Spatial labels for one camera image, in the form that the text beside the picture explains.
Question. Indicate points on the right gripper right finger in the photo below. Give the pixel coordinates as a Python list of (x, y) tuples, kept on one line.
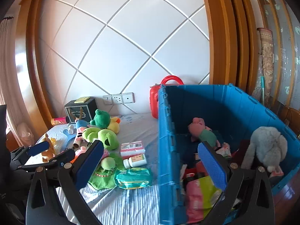
[(252, 187)]

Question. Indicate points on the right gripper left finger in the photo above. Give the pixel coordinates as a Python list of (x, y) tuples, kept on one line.
[(69, 173)]

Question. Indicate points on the brown teddy bear plush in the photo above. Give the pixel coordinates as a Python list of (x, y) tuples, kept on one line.
[(50, 153)]

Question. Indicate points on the grey fluffy plush toy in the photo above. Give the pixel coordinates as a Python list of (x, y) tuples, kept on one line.
[(268, 145)]

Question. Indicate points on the pink piglet plush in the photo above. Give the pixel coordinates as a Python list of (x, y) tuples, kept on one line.
[(199, 131)]

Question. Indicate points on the pink tissue pack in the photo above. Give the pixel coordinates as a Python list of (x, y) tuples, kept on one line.
[(201, 196)]

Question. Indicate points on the small green round plush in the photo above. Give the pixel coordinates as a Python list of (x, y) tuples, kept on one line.
[(108, 163)]

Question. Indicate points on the pink yellow cylinder can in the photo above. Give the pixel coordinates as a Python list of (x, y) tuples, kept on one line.
[(60, 121)]

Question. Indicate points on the light green frog plush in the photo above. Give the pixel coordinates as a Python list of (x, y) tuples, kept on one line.
[(106, 136)]

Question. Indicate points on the dark gift bag box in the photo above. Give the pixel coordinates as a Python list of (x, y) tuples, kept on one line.
[(84, 111)]

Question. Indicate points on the dark green frog plush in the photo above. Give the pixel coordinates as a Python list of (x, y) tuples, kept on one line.
[(101, 119)]

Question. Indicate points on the green wet wipes pack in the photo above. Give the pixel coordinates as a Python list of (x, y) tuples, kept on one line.
[(133, 178)]

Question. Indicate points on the yellow duck plush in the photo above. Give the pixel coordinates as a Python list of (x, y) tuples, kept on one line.
[(114, 124)]

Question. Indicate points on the pink white medicine box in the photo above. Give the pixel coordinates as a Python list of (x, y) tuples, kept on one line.
[(131, 149)]

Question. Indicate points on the white medicine bottle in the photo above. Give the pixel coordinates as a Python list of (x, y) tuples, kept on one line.
[(135, 161)]

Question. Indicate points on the blue plastic storage crate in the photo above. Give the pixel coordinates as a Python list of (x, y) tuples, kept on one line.
[(224, 108)]

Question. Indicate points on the wooden chair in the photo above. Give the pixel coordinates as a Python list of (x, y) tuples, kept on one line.
[(291, 118)]

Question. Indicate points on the rolled patterned carpet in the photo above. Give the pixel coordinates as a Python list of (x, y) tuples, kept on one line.
[(265, 64)]

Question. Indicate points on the white wall socket panel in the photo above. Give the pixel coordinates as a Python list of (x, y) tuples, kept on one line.
[(125, 98)]

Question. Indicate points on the teal mop handle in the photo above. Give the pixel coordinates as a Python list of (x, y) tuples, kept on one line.
[(263, 90)]

